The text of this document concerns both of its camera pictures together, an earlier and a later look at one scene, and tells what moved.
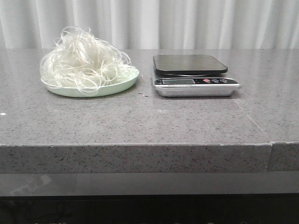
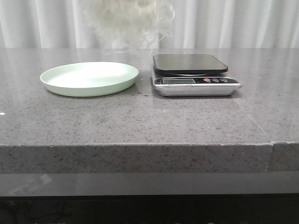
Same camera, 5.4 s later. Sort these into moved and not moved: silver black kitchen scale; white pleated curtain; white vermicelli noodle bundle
Moved: white vermicelli noodle bundle
Not moved: white pleated curtain; silver black kitchen scale
